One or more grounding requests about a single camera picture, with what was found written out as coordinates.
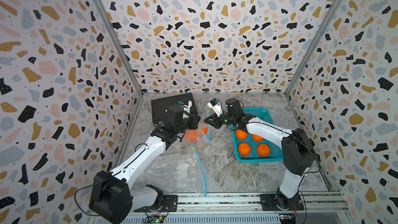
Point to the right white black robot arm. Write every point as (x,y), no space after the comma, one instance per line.
(298,151)

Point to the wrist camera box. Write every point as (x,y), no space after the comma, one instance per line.
(215,105)
(186,104)

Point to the black ribbed metal briefcase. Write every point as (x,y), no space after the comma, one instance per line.
(160,107)

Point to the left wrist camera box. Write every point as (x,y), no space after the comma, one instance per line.
(186,104)

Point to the clear zip-top plastic bag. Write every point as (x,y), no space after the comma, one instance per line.
(178,173)

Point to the aluminium front rail frame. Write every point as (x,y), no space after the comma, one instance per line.
(319,207)

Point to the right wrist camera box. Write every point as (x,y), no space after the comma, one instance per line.
(215,105)

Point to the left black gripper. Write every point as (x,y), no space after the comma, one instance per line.
(194,122)

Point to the teal plastic mesh basket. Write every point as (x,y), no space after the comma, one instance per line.
(275,153)

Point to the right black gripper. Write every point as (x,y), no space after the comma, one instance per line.
(215,121)

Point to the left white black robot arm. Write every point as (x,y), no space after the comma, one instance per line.
(112,196)

